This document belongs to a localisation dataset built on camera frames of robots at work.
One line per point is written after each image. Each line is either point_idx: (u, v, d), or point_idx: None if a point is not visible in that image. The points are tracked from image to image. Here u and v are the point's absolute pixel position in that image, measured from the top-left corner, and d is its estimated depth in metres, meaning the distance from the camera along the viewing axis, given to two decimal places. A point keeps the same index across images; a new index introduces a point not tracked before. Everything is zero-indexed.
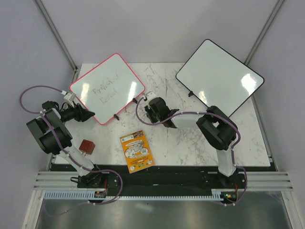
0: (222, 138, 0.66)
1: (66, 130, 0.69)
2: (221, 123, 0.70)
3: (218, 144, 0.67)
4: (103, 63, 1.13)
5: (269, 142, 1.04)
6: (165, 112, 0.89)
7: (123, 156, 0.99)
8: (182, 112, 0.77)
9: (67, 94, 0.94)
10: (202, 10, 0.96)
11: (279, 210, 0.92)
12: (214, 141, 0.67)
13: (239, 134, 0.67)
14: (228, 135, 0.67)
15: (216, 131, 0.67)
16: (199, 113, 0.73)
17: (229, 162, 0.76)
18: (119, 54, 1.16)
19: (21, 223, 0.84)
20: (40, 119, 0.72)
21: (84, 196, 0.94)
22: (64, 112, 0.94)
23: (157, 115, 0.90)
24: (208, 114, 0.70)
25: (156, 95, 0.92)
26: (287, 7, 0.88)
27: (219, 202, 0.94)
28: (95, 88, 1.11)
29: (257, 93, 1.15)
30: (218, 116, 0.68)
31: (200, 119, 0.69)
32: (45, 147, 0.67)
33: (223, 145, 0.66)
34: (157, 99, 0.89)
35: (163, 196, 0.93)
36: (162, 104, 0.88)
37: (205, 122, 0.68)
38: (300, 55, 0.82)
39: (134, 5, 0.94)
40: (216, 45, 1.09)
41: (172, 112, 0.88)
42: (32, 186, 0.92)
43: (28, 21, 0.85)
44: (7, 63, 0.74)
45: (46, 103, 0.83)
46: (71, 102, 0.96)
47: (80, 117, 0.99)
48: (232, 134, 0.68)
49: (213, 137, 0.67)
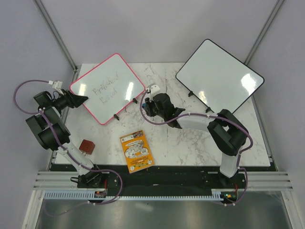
0: (233, 143, 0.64)
1: (65, 127, 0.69)
2: (231, 128, 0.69)
3: (228, 150, 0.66)
4: (103, 63, 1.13)
5: (269, 142, 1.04)
6: (169, 111, 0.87)
7: (123, 156, 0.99)
8: (189, 114, 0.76)
9: (54, 83, 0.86)
10: (202, 10, 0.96)
11: (279, 210, 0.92)
12: (225, 147, 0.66)
13: (251, 140, 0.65)
14: (239, 140, 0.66)
15: (227, 137, 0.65)
16: (210, 117, 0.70)
17: (233, 165, 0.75)
18: (119, 54, 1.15)
19: (21, 223, 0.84)
20: (39, 117, 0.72)
21: (84, 196, 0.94)
22: (57, 102, 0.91)
23: (161, 112, 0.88)
24: (220, 118, 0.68)
25: (158, 89, 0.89)
26: (287, 7, 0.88)
27: (219, 202, 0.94)
28: (96, 88, 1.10)
29: (257, 93, 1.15)
30: (230, 121, 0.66)
31: (212, 122, 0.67)
32: (44, 143, 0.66)
33: (235, 151, 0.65)
34: (163, 96, 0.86)
35: (163, 196, 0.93)
36: (168, 101, 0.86)
37: (218, 128, 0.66)
38: (300, 55, 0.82)
39: (134, 5, 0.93)
40: (216, 45, 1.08)
41: (177, 112, 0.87)
42: (32, 186, 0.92)
43: (27, 21, 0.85)
44: (7, 63, 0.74)
45: (40, 96, 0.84)
46: (60, 90, 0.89)
47: (73, 103, 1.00)
48: (243, 140, 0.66)
49: (224, 143, 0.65)
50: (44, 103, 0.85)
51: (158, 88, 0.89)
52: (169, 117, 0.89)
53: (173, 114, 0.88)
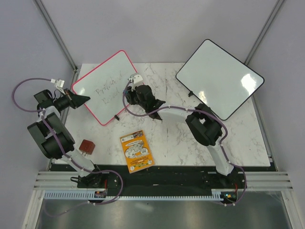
0: (208, 135, 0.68)
1: (69, 135, 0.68)
2: (207, 119, 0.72)
3: (204, 140, 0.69)
4: (108, 61, 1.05)
5: (269, 142, 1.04)
6: (150, 103, 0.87)
7: (123, 156, 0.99)
8: (169, 106, 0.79)
9: (56, 82, 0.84)
10: (202, 10, 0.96)
11: (279, 210, 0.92)
12: (200, 138, 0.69)
13: (227, 130, 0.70)
14: (213, 132, 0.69)
15: (203, 129, 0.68)
16: (188, 110, 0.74)
17: (224, 161, 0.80)
18: (125, 52, 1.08)
19: (21, 223, 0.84)
20: (41, 122, 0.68)
21: (84, 196, 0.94)
22: (58, 101, 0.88)
23: (143, 103, 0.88)
24: (197, 111, 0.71)
25: (142, 79, 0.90)
26: (287, 7, 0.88)
27: (219, 202, 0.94)
28: (98, 88, 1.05)
29: (257, 93, 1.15)
30: (206, 113, 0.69)
31: (189, 116, 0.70)
32: (48, 152, 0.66)
33: (209, 141, 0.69)
34: (145, 88, 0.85)
35: (163, 196, 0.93)
36: (150, 93, 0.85)
37: (195, 120, 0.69)
38: (300, 55, 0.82)
39: (133, 5, 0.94)
40: (215, 45, 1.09)
41: (158, 104, 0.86)
42: (32, 186, 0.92)
43: (27, 21, 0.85)
44: (7, 64, 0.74)
45: (40, 94, 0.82)
46: (61, 89, 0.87)
47: (75, 104, 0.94)
48: (218, 130, 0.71)
49: (200, 135, 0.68)
50: (44, 101, 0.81)
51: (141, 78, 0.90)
52: (149, 109, 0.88)
53: (154, 106, 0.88)
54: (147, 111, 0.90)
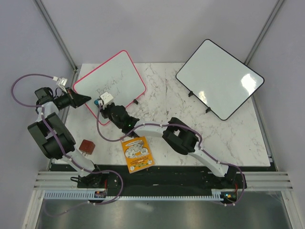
0: (185, 144, 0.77)
1: (69, 135, 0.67)
2: (181, 131, 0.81)
3: (183, 150, 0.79)
4: (109, 60, 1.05)
5: (269, 142, 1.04)
6: (126, 123, 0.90)
7: (123, 156, 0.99)
8: (144, 124, 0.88)
9: (58, 80, 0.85)
10: (202, 10, 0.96)
11: (279, 210, 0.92)
12: (180, 149, 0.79)
13: (199, 135, 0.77)
14: (189, 140, 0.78)
15: (179, 141, 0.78)
16: (162, 126, 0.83)
17: (212, 161, 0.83)
18: (126, 52, 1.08)
19: (20, 223, 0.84)
20: (42, 122, 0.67)
21: (84, 196, 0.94)
22: (59, 99, 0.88)
23: (119, 125, 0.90)
24: (170, 125, 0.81)
25: (111, 96, 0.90)
26: (287, 7, 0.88)
27: (219, 202, 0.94)
28: (100, 88, 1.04)
29: (257, 93, 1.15)
30: (177, 126, 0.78)
31: (165, 131, 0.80)
32: (48, 152, 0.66)
33: (188, 150, 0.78)
34: (120, 109, 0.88)
35: (163, 196, 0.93)
36: (126, 114, 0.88)
37: (170, 135, 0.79)
38: (300, 55, 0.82)
39: (133, 5, 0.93)
40: (215, 45, 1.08)
41: (134, 122, 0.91)
42: (32, 186, 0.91)
43: (28, 21, 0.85)
44: (7, 63, 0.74)
45: (40, 90, 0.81)
46: (64, 88, 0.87)
47: (76, 104, 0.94)
48: (193, 137, 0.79)
49: (177, 146, 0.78)
50: (43, 97, 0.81)
51: (110, 95, 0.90)
52: (127, 128, 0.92)
53: (129, 125, 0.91)
54: (125, 131, 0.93)
